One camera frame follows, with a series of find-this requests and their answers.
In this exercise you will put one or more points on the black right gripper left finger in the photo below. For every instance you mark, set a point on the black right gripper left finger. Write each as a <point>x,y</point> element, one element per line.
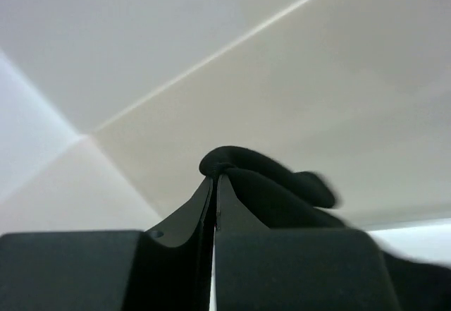
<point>167,267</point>

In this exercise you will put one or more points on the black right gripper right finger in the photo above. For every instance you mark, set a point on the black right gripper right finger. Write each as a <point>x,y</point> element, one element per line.
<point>317,269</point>

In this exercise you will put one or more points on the black tank top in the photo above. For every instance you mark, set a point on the black tank top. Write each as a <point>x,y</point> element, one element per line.
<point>281,198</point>

